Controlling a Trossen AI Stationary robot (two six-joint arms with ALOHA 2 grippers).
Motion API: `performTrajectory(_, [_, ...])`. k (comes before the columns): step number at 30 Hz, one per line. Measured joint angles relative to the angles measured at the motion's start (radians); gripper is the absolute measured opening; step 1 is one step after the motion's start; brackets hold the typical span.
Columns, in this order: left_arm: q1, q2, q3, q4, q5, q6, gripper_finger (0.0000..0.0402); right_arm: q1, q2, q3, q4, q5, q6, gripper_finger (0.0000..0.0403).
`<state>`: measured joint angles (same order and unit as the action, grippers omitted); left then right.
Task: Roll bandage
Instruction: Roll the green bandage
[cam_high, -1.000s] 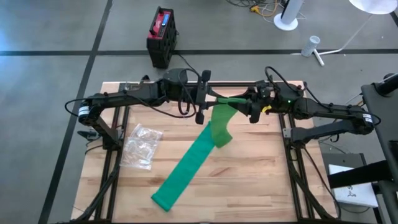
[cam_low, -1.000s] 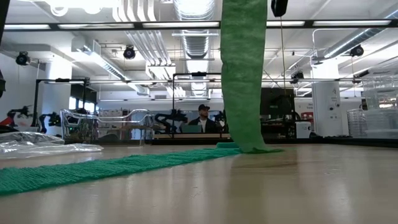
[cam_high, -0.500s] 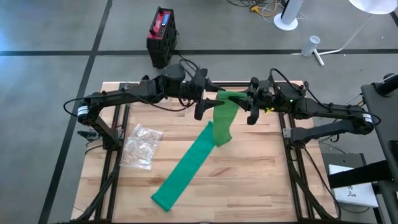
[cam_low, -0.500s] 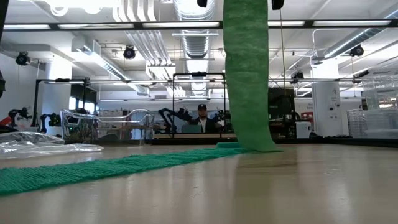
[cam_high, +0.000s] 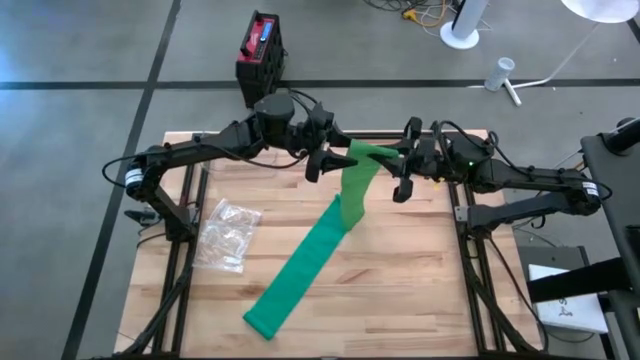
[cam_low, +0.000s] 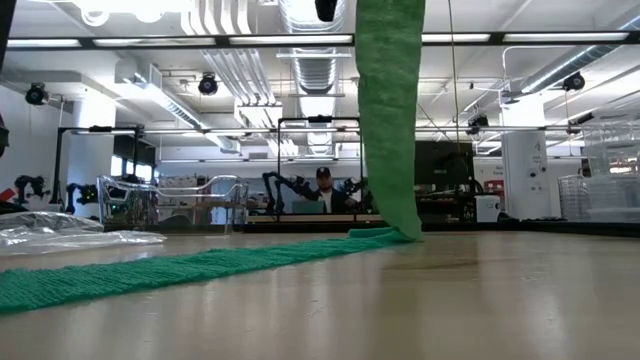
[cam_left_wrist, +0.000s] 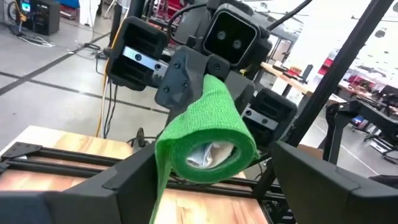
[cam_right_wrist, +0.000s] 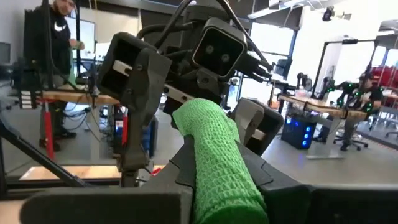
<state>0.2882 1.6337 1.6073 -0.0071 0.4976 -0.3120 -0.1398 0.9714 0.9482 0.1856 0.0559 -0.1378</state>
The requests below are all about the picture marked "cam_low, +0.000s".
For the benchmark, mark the light green bandage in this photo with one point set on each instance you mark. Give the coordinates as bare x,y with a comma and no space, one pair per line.
390,125

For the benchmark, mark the black background robot arm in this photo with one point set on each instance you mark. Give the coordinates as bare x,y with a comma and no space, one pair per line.
280,190

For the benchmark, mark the black ceiling spotlight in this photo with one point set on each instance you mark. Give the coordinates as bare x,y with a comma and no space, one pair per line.
574,82
36,94
208,85

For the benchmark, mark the person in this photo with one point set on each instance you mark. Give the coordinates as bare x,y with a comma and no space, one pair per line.
332,200

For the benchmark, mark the black monitor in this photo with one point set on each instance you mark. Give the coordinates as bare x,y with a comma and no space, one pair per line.
440,170

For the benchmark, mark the clear plastic container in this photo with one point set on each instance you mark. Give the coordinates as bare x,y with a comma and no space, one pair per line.
235,192

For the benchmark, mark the white appliance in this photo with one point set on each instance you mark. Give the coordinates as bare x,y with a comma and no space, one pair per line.
487,209

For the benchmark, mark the stacked clear plastic containers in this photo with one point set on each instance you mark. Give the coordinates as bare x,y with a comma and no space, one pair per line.
610,195

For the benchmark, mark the clear plastic bag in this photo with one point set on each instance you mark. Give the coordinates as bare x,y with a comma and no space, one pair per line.
60,235

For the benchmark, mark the black metal table frame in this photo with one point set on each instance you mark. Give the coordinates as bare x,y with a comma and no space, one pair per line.
497,38

